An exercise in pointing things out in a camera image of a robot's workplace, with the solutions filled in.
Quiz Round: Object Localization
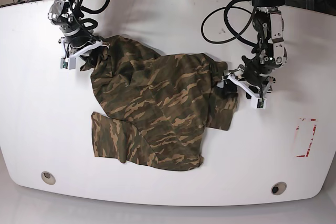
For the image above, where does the red tape rectangle marking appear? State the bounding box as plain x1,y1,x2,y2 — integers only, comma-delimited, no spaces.
294,118,317,157

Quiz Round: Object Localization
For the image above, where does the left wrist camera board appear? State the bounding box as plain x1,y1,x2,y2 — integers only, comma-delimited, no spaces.
250,97,267,109

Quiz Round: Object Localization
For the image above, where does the right table cable grommet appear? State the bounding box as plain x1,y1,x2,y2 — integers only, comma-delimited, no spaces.
271,182,287,196

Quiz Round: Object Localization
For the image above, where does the table cable grommet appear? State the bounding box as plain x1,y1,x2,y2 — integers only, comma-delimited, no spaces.
41,172,56,185
271,182,287,196

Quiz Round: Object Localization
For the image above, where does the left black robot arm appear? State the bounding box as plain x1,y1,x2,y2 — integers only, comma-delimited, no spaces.
223,0,287,101

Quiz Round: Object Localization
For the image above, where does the camouflage t-shirt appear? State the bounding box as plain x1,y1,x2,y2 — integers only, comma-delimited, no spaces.
90,36,238,172

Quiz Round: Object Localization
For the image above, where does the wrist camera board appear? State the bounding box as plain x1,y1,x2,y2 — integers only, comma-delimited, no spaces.
250,97,267,109
60,58,76,70

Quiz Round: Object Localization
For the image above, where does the left table cable grommet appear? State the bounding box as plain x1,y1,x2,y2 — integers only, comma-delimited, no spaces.
41,172,56,185

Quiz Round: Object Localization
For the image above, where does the black cable loop on table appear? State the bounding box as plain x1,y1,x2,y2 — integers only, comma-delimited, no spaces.
201,0,259,48

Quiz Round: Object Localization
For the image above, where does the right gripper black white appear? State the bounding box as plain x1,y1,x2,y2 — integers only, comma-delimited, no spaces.
58,35,110,71

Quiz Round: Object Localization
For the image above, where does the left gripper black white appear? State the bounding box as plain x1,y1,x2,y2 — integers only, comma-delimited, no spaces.
222,62,276,99

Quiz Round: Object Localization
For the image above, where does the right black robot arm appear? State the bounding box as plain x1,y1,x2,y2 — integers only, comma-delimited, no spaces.
48,0,110,71

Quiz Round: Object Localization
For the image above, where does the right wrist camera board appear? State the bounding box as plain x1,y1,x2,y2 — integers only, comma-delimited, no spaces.
60,58,76,70

